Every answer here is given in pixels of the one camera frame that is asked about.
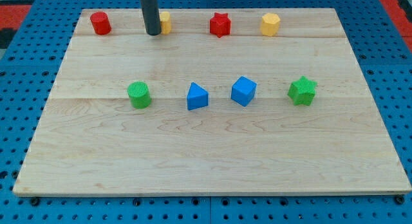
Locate blue triangle block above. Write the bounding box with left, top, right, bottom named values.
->
left=186, top=82, right=209, bottom=110

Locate blue cube block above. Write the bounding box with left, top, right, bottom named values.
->
left=230, top=76, right=257, bottom=107

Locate red star block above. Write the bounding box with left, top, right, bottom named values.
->
left=209, top=12, right=231, bottom=38

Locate green star block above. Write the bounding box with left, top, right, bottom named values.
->
left=287, top=76, right=317, bottom=106

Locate light wooden board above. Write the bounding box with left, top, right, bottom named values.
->
left=14, top=8, right=411, bottom=197

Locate green cylinder block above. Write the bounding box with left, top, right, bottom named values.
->
left=127, top=81, right=151, bottom=109

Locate yellow block behind rod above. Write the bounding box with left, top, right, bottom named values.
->
left=160, top=12, right=172, bottom=35

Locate yellow heptagon block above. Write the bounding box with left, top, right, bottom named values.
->
left=260, top=13, right=281, bottom=37

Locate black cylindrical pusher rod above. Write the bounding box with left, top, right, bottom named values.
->
left=140, top=0, right=162, bottom=35

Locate red cylinder block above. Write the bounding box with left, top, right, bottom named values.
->
left=89, top=12, right=111, bottom=35

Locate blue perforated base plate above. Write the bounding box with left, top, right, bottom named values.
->
left=1, top=0, right=411, bottom=223

